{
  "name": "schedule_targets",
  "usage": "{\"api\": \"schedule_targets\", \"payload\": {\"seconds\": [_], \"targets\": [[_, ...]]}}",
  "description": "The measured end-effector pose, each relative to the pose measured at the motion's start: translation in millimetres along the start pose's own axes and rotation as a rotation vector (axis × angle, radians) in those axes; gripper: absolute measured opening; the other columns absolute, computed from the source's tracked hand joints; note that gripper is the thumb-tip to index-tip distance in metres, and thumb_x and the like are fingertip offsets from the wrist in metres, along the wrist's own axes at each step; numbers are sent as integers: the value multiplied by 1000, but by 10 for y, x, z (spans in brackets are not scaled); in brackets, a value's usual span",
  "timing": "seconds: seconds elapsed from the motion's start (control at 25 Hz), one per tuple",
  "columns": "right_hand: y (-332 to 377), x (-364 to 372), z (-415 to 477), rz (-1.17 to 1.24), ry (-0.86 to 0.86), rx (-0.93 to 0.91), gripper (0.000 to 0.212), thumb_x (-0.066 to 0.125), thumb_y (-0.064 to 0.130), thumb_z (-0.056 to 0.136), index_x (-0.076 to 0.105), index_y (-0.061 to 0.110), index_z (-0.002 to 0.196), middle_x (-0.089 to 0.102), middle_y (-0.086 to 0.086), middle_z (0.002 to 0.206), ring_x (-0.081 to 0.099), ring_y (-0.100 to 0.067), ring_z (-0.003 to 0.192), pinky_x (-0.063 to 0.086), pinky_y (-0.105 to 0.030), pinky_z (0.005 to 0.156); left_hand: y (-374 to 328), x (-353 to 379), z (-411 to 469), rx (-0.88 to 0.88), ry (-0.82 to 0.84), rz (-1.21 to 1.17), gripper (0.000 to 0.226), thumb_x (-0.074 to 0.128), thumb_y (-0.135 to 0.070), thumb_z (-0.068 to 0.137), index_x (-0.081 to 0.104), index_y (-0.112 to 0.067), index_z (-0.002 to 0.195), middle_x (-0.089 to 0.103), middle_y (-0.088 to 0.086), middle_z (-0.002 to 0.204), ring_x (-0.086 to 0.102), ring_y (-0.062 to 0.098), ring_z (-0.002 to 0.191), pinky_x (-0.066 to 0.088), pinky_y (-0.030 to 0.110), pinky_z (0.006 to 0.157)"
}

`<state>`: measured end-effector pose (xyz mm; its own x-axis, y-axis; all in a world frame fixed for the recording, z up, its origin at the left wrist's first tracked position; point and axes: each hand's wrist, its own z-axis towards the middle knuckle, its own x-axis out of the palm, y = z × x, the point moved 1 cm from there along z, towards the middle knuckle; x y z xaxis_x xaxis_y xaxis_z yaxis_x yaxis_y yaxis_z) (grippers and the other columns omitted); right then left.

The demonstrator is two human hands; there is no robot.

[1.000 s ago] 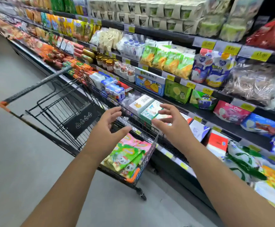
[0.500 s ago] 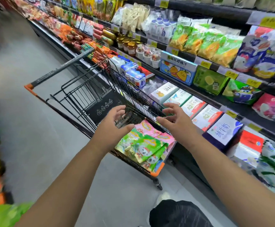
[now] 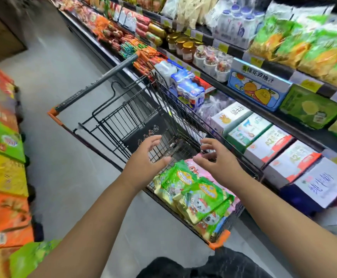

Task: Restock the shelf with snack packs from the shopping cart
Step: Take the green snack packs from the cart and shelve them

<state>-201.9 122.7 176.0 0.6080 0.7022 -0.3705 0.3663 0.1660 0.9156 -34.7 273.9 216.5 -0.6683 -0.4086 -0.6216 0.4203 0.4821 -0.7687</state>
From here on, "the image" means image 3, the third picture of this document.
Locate person's right hand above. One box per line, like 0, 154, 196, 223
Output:
192, 138, 246, 187

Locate person's left hand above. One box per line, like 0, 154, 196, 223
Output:
124, 135, 172, 188

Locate person's left forearm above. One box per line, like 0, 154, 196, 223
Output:
27, 172, 149, 278

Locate person's right forearm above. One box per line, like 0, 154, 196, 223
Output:
228, 171, 337, 278

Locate pink snack packet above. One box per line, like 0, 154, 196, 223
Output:
184, 158, 236, 201

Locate yellow green snack packet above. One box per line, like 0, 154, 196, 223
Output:
152, 175, 182, 212

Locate white box with yellow print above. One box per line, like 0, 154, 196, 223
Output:
210, 101, 253, 137

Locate white green carton box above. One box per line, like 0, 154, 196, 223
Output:
226, 113, 273, 151

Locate purple plastic bag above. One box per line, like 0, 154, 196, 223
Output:
196, 91, 236, 122

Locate blue white bottle multipack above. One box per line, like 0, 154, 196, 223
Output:
177, 79, 205, 112
170, 69, 196, 91

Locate white red carton box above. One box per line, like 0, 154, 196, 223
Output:
263, 140, 322, 190
244, 125, 295, 169

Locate red flat box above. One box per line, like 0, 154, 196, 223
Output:
196, 76, 216, 95

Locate blue box with orange print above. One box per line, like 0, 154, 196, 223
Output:
227, 58, 292, 112

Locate clear fruit dessert cup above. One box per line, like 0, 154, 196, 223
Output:
204, 50, 219, 75
193, 45, 208, 69
214, 53, 233, 83

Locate black trousers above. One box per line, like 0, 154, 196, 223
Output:
136, 247, 274, 278

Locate black store shelf unit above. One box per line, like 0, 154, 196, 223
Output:
45, 0, 337, 246

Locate cluster of gold lid jars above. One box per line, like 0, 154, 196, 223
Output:
166, 31, 204, 63

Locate white blue carton box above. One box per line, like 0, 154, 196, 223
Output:
280, 157, 337, 215

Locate row of orange sausage packs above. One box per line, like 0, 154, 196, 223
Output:
51, 0, 169, 79

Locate row of yellow price tags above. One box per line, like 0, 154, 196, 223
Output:
134, 6, 337, 112

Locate row of red yellow sausages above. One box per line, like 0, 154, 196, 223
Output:
135, 14, 167, 47

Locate group of white milk bottles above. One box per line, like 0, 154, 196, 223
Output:
213, 4, 266, 50

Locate row of pale cream bags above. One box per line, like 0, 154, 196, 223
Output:
160, 0, 219, 28

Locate row of green yellow bags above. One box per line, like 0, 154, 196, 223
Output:
248, 8, 337, 93

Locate yellow gift box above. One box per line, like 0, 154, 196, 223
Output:
0, 147, 29, 198

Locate green plastic bag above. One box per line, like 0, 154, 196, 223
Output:
9, 240, 62, 278

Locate green gift box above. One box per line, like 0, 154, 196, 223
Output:
0, 114, 26, 164

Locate orange gift box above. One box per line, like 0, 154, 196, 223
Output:
0, 188, 32, 229
0, 213, 35, 250

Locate brown cardboard box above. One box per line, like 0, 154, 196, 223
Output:
0, 3, 28, 63

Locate black wire shopping cart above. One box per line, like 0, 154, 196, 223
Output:
47, 54, 264, 251

